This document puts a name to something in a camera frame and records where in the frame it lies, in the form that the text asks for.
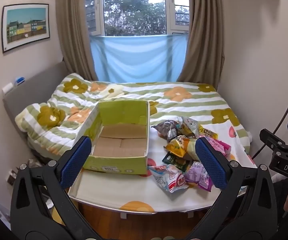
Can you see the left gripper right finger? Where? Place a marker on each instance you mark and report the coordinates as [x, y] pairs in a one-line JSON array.
[[246, 206]]

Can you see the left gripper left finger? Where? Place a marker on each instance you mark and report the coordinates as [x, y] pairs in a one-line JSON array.
[[30, 218]]

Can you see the purple chips bag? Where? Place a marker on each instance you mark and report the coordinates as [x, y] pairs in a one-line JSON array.
[[198, 176]]

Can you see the red white snack bag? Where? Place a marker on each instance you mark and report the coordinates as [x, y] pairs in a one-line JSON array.
[[169, 178]]

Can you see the dark green snack bag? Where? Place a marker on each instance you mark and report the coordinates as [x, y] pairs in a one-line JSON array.
[[180, 163]]

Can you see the grey patterned snack bag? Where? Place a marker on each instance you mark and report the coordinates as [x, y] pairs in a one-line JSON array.
[[188, 127]]

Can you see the dark brown snack bag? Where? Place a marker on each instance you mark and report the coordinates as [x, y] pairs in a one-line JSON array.
[[168, 129]]

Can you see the pink Lavo snack bag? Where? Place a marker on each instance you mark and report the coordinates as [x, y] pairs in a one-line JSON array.
[[220, 146]]

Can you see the gold cocoa snack bag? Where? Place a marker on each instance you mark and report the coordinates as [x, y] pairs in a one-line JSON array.
[[207, 133]]

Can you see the orange cream snack bag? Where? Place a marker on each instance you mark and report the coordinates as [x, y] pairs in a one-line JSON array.
[[182, 146]]

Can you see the floral striped quilt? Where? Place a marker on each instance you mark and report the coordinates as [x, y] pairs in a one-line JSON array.
[[54, 124]]

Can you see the right brown curtain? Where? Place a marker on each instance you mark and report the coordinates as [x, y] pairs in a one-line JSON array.
[[204, 58]]

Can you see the brown curtain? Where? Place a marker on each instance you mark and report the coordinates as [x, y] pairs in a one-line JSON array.
[[74, 38], [204, 58]]

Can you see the green cardboard box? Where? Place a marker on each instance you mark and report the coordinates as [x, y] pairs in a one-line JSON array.
[[119, 134]]

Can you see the grey headboard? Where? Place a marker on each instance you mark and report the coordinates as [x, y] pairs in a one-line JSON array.
[[36, 89]]

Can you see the white small box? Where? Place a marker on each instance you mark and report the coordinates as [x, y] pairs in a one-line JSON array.
[[7, 88]]

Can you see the blue window cloth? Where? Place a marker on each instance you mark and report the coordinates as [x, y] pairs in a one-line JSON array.
[[122, 59]]

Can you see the framed town picture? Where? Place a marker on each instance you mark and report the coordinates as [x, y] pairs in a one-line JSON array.
[[22, 24]]

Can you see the left brown curtain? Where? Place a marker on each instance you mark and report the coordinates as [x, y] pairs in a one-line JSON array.
[[74, 38]]

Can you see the white frame window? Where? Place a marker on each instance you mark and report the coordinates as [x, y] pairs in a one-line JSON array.
[[137, 17]]

